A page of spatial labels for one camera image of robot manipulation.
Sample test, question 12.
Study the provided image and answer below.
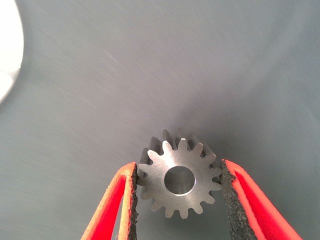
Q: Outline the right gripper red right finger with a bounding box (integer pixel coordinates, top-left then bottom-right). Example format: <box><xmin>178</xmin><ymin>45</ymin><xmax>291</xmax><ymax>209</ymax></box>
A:
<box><xmin>219</xmin><ymin>159</ymin><xmax>303</xmax><ymax>240</ymax></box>

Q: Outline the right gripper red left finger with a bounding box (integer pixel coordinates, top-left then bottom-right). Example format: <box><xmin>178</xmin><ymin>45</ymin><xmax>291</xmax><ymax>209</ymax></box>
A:
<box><xmin>80</xmin><ymin>161</ymin><xmax>139</xmax><ymax>240</ymax></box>

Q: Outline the small steel planetary gear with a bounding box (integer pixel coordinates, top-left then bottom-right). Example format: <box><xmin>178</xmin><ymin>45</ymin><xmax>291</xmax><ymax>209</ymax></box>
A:
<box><xmin>137</xmin><ymin>128</ymin><xmax>224</xmax><ymax>220</ymax></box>

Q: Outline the round metal carrier plate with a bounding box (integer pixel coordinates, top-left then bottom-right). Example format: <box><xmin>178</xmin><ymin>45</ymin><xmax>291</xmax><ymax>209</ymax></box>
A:
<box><xmin>0</xmin><ymin>0</ymin><xmax>25</xmax><ymax>105</ymax></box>

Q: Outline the dark grey table cloth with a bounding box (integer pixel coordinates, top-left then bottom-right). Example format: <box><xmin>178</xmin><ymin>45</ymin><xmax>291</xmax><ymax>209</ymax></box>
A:
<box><xmin>0</xmin><ymin>0</ymin><xmax>320</xmax><ymax>240</ymax></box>

